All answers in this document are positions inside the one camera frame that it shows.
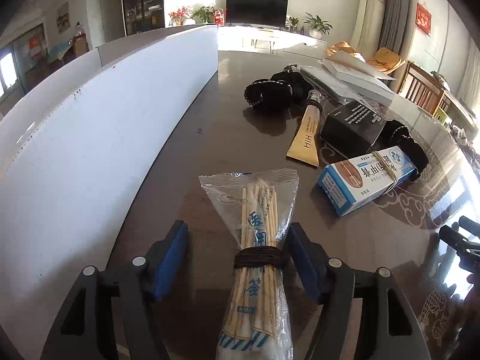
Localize black sock with white stitching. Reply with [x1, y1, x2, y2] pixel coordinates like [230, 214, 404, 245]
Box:
[379, 119, 429, 181]

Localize blue white ointment box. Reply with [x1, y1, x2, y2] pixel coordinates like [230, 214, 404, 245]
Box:
[317, 146, 416, 217]

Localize black cardboard box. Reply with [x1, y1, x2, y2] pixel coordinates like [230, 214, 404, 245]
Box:
[320, 101, 386, 158]

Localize gold cream tube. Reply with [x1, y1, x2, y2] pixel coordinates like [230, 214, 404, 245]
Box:
[286, 89, 322, 167]

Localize clear plastic packet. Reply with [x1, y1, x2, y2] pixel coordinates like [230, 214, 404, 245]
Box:
[298, 65, 362, 105]

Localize wooden chair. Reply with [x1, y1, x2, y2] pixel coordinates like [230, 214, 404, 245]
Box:
[398, 62, 445, 115]

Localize white storage box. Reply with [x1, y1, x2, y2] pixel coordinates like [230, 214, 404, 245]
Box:
[1, 24, 218, 359]

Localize white book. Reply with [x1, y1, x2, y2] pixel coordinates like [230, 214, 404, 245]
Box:
[323, 51, 395, 107]

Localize orange lounge chair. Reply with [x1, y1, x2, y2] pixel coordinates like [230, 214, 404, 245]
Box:
[326, 41, 405, 75]

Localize black sock with rubber band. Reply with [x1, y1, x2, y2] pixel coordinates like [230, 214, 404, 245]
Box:
[244, 64, 313, 115]

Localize green potted plant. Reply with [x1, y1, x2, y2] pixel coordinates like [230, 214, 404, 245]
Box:
[304, 12, 333, 39]

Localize red flower pot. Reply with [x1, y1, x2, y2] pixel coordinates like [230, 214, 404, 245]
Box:
[168, 7, 191, 27]

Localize black television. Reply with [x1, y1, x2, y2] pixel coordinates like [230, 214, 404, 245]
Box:
[225, 0, 288, 28]

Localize dark display cabinet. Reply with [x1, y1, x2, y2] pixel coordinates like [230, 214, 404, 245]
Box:
[121, 0, 165, 36]

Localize red wall hanging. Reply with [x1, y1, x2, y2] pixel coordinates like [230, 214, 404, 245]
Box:
[415, 3, 432, 36]

